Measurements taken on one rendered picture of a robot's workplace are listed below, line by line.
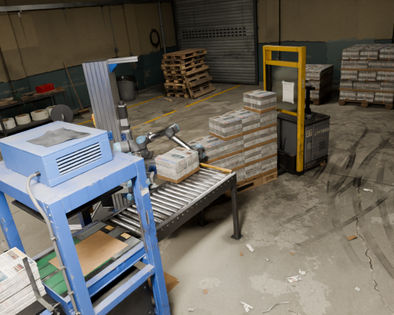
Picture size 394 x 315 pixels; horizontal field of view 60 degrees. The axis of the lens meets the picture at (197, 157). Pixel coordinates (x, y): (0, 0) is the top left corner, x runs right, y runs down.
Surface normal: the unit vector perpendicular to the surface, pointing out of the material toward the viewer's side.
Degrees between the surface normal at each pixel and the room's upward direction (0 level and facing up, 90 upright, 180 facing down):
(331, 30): 90
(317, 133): 90
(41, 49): 90
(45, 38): 90
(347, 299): 0
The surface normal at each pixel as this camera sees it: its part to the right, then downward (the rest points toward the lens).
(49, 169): 0.77, 0.18
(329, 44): -0.62, 0.36
